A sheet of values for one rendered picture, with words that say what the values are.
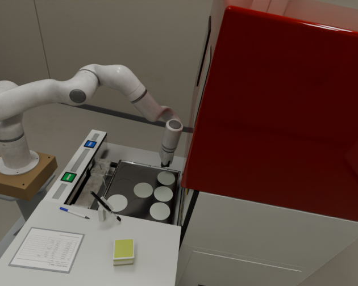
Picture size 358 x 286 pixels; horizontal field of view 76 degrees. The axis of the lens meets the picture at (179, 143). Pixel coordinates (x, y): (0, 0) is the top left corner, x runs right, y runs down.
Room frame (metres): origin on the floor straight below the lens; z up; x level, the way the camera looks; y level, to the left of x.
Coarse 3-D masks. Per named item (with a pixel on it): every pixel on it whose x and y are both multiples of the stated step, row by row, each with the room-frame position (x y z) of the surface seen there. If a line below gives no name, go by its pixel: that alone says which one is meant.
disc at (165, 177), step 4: (164, 172) 0.93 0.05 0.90; (168, 172) 0.94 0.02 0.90; (160, 176) 0.89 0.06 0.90; (164, 176) 0.90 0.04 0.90; (168, 176) 0.90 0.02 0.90; (172, 176) 0.91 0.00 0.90; (160, 180) 0.86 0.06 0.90; (164, 180) 0.87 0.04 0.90; (168, 180) 0.87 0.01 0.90; (172, 180) 0.88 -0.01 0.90; (164, 184) 0.84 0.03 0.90; (168, 184) 0.84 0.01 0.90
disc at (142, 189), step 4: (136, 184) 0.80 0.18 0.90; (140, 184) 0.80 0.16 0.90; (144, 184) 0.81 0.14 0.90; (148, 184) 0.82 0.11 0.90; (136, 188) 0.77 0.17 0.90; (140, 188) 0.78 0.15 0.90; (144, 188) 0.78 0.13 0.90; (148, 188) 0.79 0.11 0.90; (152, 188) 0.79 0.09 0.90; (136, 192) 0.75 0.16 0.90; (140, 192) 0.75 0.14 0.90; (144, 192) 0.76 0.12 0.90; (148, 192) 0.76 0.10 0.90; (140, 196) 0.73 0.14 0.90; (144, 196) 0.73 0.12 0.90
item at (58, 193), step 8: (88, 136) 1.03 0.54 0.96; (96, 136) 1.05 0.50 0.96; (104, 136) 1.06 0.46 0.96; (96, 144) 0.98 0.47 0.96; (80, 152) 0.89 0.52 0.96; (88, 152) 0.91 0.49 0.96; (72, 160) 0.82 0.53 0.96; (80, 160) 0.84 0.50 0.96; (88, 160) 0.84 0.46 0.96; (72, 168) 0.77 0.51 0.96; (80, 168) 0.78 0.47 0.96; (56, 184) 0.65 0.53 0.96; (64, 184) 0.66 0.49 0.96; (72, 184) 0.67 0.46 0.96; (48, 192) 0.60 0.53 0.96; (56, 192) 0.61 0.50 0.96; (64, 192) 0.62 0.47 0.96; (48, 200) 0.56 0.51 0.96; (56, 200) 0.57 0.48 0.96; (64, 200) 0.58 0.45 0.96
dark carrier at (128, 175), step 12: (120, 168) 0.89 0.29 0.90; (132, 168) 0.91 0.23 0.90; (144, 168) 0.93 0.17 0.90; (120, 180) 0.80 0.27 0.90; (132, 180) 0.82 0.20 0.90; (144, 180) 0.84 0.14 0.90; (156, 180) 0.85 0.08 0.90; (108, 192) 0.71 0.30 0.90; (120, 192) 0.73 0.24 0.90; (132, 192) 0.74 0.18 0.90; (132, 204) 0.67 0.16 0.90; (144, 204) 0.69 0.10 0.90; (168, 204) 0.72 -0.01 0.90; (132, 216) 0.61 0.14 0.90; (144, 216) 0.62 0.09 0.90; (168, 216) 0.65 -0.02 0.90
